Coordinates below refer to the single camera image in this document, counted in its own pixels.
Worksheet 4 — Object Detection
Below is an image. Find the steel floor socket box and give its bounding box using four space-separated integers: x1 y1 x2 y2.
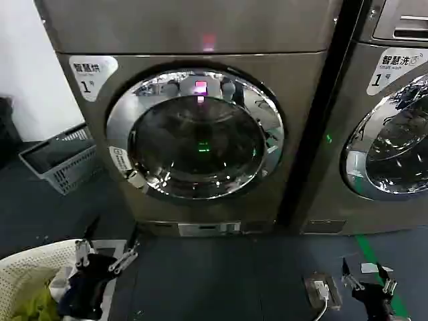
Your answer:
303 272 344 310

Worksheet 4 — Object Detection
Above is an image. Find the grey washer with number sticker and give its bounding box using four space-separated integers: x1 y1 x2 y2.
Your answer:
298 0 428 237

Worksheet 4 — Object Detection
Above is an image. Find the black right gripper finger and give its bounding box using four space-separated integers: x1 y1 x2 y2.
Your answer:
376 261 399 298
340 257 366 292

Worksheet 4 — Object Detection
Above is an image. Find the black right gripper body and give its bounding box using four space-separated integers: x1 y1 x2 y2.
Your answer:
350 282 395 321

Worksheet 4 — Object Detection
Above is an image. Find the round chrome glass washer door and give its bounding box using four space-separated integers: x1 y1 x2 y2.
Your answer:
338 73 428 202

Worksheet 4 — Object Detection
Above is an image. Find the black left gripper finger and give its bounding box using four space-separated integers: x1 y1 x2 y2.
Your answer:
74 215 101 269
108 223 140 276

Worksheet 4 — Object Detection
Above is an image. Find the green floor tape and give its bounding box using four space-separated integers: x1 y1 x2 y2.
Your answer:
354 233 409 321

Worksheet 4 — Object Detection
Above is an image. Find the grey slotted plastic basket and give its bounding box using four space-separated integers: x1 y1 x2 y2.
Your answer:
18 124 98 195

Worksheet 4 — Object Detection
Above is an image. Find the white perforated laundry basket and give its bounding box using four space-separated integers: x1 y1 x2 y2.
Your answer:
0 237 86 321

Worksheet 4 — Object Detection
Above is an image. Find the yellow-green cloth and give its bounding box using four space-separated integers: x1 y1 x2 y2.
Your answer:
18 277 62 321

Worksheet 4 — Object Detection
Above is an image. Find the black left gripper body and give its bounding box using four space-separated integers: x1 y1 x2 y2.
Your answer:
76 253 116 291

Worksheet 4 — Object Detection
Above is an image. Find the round chrome glass dryer door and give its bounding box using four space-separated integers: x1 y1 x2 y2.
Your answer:
106 61 286 202

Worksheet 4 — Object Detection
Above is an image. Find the white cloth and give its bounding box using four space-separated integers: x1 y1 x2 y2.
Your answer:
48 263 80 302

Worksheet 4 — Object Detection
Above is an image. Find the white power cable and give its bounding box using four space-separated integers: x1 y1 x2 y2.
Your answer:
310 294 332 321

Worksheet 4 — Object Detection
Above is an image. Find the black bin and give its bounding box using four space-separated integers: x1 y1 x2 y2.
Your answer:
0 96 23 170

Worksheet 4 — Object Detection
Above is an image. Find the white plug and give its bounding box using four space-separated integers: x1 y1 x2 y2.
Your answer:
312 280 330 300

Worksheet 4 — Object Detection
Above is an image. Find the dark blue cloth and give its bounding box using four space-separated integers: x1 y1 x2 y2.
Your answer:
58 267 111 319

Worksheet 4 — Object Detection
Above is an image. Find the grey dryer with number sticker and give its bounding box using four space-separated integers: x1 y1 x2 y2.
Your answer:
33 0 338 239

